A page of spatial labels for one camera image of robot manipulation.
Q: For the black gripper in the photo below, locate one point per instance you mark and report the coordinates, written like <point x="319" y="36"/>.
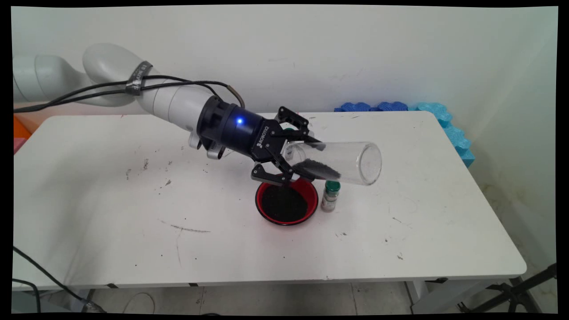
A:
<point x="235" y="129"/>

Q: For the black grains pile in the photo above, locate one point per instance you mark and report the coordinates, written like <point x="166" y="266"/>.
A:
<point x="284" y="204"/>
<point x="320" y="170"/>

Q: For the clear plastic jar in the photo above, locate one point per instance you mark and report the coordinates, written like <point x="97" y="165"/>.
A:
<point x="351" y="160"/>

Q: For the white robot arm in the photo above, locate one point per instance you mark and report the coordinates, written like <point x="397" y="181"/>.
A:
<point x="106" y="62"/>

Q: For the green cap spice bottle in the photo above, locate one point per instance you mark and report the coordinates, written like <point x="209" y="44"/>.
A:
<point x="288" y="130"/>
<point x="330" y="200"/>

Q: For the red bowl black rim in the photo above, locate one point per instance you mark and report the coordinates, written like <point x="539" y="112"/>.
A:
<point x="312" y="200"/>

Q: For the dark blue foam mat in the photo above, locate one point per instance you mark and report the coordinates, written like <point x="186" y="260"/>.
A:
<point x="392" y="106"/>
<point x="354" y="107"/>

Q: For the orange block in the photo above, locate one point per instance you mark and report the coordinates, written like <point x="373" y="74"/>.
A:
<point x="20" y="129"/>

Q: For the pink block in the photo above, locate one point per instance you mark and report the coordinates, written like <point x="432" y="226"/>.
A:
<point x="18" y="144"/>

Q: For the black tripod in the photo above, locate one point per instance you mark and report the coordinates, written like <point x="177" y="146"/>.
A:
<point x="515" y="293"/>

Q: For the white table leg frame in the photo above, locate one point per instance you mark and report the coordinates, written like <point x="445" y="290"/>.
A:
<point x="444" y="295"/>

